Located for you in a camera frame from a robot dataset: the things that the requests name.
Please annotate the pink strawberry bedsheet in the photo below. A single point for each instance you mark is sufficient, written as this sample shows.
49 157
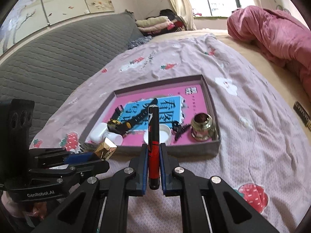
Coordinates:
262 141

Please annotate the beige mattress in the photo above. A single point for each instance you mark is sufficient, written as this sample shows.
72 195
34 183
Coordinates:
284 82

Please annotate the blossom wall painting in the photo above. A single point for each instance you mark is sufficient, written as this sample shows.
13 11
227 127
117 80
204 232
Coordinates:
29 16

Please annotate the folded clothes pile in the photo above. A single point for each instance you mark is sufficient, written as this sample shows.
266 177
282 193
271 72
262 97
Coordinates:
166 22

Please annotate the white plastic lid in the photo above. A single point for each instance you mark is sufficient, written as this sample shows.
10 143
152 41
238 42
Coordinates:
165 135

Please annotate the dark patterned cloth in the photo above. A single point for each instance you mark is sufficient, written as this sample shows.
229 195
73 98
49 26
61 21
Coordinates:
139 42

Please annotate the red black tube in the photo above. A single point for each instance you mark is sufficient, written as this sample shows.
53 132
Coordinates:
153 147

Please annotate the black yellow wristwatch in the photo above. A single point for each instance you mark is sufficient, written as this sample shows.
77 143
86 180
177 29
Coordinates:
116 126

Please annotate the pink blue book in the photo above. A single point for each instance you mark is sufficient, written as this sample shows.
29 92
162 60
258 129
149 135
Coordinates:
176 103

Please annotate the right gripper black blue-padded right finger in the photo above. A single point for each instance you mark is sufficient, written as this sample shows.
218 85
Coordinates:
208 204

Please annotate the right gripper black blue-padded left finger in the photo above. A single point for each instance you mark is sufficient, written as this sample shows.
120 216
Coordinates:
100 205

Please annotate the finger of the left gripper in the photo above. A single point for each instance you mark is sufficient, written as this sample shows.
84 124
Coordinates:
82 171
73 157

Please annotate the black mattress label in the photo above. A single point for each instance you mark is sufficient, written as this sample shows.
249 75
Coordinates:
302 113

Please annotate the grey quilted headboard cover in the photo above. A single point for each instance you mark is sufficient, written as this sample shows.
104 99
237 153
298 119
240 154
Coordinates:
49 68

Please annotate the brass glass jar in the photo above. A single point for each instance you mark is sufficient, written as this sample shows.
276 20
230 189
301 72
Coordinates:
202 127

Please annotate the small white pill bottle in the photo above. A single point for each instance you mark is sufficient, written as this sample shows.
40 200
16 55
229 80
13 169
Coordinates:
115 138

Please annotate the black gold small box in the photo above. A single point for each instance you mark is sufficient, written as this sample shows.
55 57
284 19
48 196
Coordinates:
106 149

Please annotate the pink quilted blanket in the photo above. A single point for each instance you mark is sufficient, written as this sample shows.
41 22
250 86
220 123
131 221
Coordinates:
283 39

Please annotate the black hair clip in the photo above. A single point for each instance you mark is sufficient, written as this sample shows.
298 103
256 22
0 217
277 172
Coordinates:
179 129

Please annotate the grey cardboard box tray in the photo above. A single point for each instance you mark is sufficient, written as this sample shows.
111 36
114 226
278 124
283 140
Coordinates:
185 146

